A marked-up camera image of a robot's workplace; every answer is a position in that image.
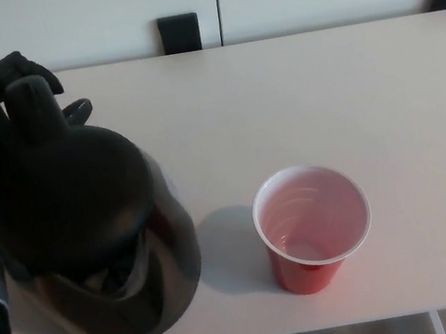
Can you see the black electric kettle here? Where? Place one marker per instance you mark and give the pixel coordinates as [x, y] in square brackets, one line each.
[71, 189]

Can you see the red plastic cup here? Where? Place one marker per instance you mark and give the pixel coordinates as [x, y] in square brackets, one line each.
[303, 281]

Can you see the white metal table leg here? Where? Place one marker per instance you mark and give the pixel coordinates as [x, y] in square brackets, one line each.
[437, 324]

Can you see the black wall bracket left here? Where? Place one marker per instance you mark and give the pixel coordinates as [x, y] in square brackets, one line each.
[179, 34]

